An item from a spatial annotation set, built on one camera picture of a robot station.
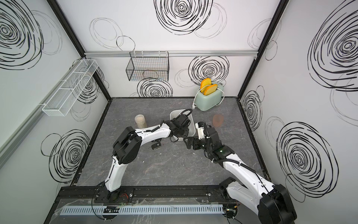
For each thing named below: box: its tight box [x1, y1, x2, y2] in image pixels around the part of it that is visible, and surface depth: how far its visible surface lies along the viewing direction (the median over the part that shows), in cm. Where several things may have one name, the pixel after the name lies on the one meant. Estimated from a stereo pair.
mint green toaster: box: [194, 81, 224, 112], surface depth 107 cm
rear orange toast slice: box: [200, 77, 213, 93], surface depth 104 cm
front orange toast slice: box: [203, 84, 218, 96], surface depth 101 cm
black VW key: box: [151, 141, 162, 150], surface depth 93 cm
